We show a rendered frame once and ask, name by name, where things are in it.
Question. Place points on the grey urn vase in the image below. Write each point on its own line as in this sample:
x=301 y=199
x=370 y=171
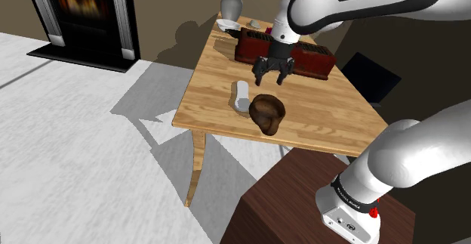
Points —
x=231 y=5

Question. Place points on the black fireplace with grey frame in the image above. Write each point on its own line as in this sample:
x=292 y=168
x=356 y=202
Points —
x=82 y=15

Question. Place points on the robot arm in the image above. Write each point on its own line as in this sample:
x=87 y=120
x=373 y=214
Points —
x=404 y=151

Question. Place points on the dark wooden robot stand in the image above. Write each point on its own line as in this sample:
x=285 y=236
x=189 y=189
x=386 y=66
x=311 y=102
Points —
x=287 y=202

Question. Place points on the black flat panel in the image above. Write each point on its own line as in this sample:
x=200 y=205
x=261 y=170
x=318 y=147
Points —
x=370 y=77

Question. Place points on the dark red long box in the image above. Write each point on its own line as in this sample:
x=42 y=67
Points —
x=312 y=61

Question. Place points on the brown wooden mug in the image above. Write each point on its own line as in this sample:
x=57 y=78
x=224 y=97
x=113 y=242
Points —
x=268 y=112

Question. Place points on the light wooden table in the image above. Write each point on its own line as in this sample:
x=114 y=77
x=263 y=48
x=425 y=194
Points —
x=316 y=107

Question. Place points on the white oblong remote control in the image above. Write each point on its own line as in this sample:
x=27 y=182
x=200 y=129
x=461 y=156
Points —
x=241 y=96

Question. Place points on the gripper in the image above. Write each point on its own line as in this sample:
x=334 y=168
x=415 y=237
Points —
x=279 y=53

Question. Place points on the white bowl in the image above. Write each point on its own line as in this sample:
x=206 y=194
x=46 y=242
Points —
x=228 y=24

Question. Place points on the small grey pebble object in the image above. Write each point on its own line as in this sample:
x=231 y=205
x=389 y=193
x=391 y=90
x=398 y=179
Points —
x=255 y=24

